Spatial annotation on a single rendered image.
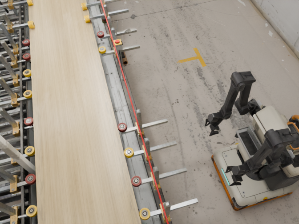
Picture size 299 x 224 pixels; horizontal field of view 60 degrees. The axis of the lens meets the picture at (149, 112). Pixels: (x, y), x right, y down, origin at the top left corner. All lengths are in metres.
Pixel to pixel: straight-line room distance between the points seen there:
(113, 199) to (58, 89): 1.21
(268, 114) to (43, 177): 1.73
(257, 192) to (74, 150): 1.79
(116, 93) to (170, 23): 2.13
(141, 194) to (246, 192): 1.07
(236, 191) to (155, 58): 2.25
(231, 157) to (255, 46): 2.11
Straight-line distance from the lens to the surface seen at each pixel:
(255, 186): 2.86
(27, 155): 2.46
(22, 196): 2.34
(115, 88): 2.88
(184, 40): 4.31
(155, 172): 1.83
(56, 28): 3.32
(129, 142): 2.51
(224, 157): 2.88
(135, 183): 2.05
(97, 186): 2.10
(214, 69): 3.94
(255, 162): 1.77
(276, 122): 1.88
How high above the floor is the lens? 2.86
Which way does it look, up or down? 57 degrees down
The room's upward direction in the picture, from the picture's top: 3 degrees counter-clockwise
